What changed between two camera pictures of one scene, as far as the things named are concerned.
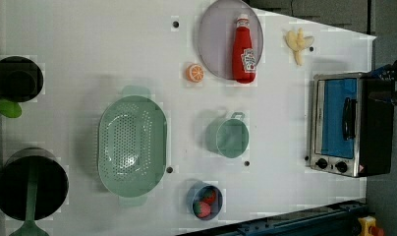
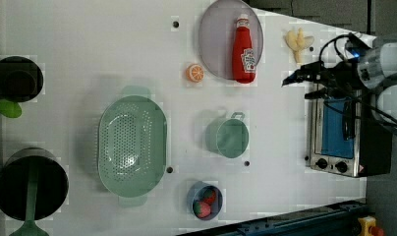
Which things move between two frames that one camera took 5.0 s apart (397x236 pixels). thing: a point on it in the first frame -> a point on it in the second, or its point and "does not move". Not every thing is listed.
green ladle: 29,227 does not move
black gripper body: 396,71 -> 345,79
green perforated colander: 133,146 does not move
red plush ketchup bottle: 244,59 does not move
